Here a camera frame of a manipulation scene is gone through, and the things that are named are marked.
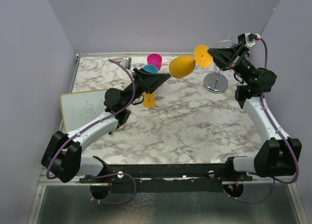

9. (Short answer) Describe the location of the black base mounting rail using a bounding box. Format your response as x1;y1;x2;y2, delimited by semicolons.
79;162;252;193

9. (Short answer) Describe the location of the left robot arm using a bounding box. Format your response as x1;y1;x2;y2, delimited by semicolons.
41;68;171;183

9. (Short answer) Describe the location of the pink wine glass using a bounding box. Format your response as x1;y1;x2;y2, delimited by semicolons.
147;53;162;70

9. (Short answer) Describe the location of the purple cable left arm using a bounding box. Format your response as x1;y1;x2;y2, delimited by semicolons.
46;59;137;180

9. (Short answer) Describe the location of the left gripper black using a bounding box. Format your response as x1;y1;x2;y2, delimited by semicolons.
122;68;171;109

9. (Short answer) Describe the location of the yellow wine glass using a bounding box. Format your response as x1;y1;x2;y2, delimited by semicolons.
169;44;213;79
143;91;156;108

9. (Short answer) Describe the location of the blue wine glass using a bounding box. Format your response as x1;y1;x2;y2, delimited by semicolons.
143;64;158;74

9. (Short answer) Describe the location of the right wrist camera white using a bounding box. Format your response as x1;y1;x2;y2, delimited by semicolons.
245;33;262;48

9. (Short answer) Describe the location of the small yellow-framed whiteboard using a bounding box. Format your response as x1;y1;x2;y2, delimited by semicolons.
60;89;106;132

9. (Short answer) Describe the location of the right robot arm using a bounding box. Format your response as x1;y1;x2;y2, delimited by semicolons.
207;33;302;183

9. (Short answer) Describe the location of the yellow wine glass front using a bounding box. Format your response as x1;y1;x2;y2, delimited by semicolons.
143;91;156;108

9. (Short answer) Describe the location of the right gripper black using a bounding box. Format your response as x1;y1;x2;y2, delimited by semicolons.
206;42;255;86

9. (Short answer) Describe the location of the chrome wine glass rack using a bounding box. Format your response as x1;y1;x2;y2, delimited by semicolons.
203;34;237;94

